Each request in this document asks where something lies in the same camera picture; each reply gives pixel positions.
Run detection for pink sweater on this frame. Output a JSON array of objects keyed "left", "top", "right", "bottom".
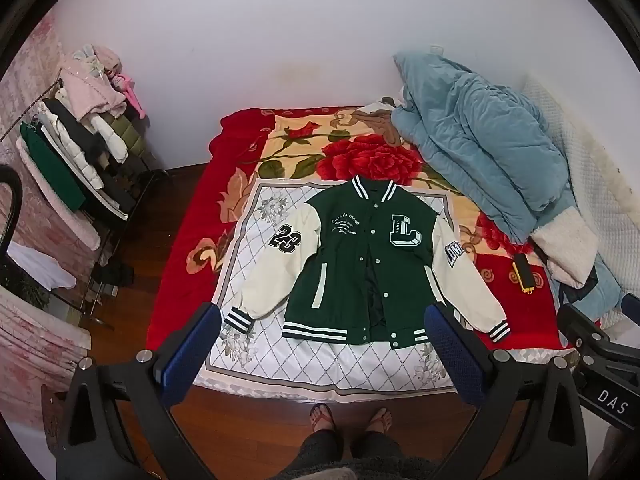
[{"left": 60, "top": 45, "right": 128, "bottom": 118}]

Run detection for green hanging garment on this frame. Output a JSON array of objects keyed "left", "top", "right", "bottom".
[{"left": 20, "top": 122, "right": 86, "bottom": 212}]

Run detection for pile of mixed clothes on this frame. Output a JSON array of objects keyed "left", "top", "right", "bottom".
[{"left": 0, "top": 15, "right": 101, "bottom": 441}]

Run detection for red floral blanket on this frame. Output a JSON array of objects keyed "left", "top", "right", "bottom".
[{"left": 145, "top": 105, "right": 576, "bottom": 361}]

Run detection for green varsity jacket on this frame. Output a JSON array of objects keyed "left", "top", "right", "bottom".
[{"left": 223, "top": 176, "right": 512, "bottom": 350}]

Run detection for person's legs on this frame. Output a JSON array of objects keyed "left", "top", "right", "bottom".
[{"left": 272, "top": 427, "right": 436, "bottom": 480}]

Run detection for white padded coat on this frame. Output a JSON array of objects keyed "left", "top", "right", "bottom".
[{"left": 37, "top": 100, "right": 106, "bottom": 191}]

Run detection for black curved tube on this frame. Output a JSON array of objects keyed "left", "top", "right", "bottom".
[{"left": 0, "top": 166, "right": 22, "bottom": 261}]

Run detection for black hanging coat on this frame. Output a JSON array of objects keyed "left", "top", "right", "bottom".
[{"left": 47, "top": 97, "right": 108, "bottom": 161}]

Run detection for person's left foot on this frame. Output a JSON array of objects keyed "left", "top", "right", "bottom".
[{"left": 309, "top": 402, "right": 338, "bottom": 434}]

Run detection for person's foot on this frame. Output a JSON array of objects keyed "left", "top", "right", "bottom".
[
  {"left": 364, "top": 406, "right": 394, "bottom": 434},
  {"left": 309, "top": 402, "right": 338, "bottom": 434}
]

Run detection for white puffer jacket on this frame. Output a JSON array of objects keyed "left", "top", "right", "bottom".
[{"left": 95, "top": 110, "right": 131, "bottom": 164}]

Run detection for metal clothes rack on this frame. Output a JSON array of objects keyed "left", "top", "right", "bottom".
[{"left": 0, "top": 75, "right": 171, "bottom": 331}]

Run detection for white diamond-pattern cloth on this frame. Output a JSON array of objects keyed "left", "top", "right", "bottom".
[{"left": 194, "top": 180, "right": 471, "bottom": 404}]

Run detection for olive puffer jacket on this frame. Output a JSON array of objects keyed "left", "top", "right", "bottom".
[{"left": 107, "top": 115, "right": 146, "bottom": 161}]

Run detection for person's right foot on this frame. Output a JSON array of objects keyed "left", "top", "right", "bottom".
[{"left": 364, "top": 406, "right": 394, "bottom": 434}]

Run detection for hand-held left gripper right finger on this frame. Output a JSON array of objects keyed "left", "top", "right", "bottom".
[{"left": 423, "top": 301, "right": 588, "bottom": 480}]

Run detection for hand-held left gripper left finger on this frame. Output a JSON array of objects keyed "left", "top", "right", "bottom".
[{"left": 56, "top": 301, "right": 223, "bottom": 480}]

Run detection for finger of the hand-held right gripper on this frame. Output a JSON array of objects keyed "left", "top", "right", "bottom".
[
  {"left": 620, "top": 292, "right": 640, "bottom": 324},
  {"left": 556, "top": 304, "right": 609, "bottom": 357}
]

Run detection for pink hanging item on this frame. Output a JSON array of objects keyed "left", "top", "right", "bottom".
[{"left": 116, "top": 74, "right": 149, "bottom": 121}]

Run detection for blue duvet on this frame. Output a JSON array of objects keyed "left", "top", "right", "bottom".
[{"left": 391, "top": 51, "right": 626, "bottom": 321}]

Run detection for black yellow phone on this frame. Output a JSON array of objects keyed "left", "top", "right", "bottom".
[{"left": 510, "top": 254, "right": 535, "bottom": 295}]

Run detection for white textured cover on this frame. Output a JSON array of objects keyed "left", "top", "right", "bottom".
[{"left": 520, "top": 74, "right": 640, "bottom": 261}]

